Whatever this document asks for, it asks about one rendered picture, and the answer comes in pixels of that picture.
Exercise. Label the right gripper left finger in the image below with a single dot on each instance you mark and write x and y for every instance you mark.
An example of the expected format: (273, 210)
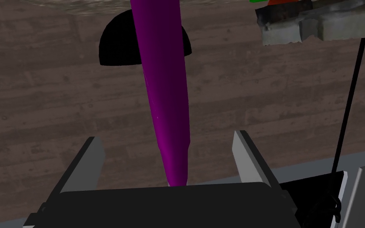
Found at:
(86, 167)

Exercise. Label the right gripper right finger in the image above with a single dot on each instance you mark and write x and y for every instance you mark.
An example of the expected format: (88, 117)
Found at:
(249, 161)

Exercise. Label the purple tapered bar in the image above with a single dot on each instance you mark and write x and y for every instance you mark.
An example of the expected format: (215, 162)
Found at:
(165, 88)

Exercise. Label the black dome shape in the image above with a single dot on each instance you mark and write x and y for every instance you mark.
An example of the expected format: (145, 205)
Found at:
(119, 44)

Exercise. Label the grey and black frame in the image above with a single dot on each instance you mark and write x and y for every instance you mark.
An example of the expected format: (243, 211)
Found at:
(315, 196)

